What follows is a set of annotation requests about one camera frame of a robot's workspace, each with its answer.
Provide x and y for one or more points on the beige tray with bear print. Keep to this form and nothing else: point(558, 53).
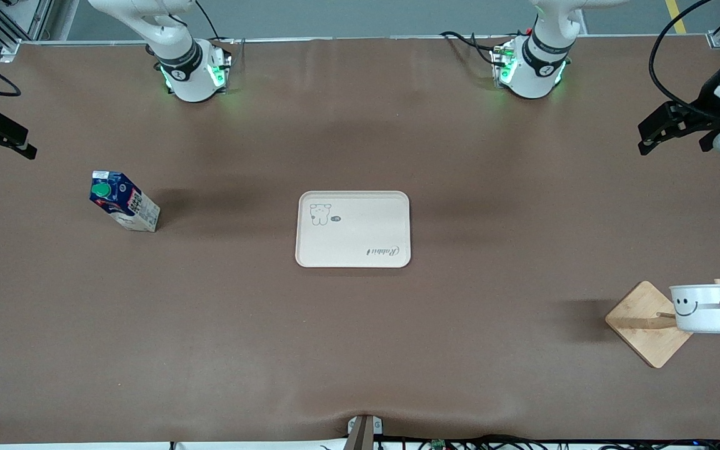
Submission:
point(360, 231)

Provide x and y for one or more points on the brown table mat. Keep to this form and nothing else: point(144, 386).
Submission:
point(360, 344)

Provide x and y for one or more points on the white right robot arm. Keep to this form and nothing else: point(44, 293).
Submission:
point(185, 75)

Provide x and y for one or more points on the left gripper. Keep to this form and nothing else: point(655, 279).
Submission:
point(704, 102)

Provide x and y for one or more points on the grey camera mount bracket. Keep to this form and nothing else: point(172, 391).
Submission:
point(363, 434)

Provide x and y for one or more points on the small green circuit board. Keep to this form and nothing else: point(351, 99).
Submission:
point(438, 444)

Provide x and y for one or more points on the wooden cup stand with pegs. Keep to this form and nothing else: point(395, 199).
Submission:
point(641, 325)

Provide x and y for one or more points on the blue milk carton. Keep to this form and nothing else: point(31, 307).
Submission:
point(125, 203)

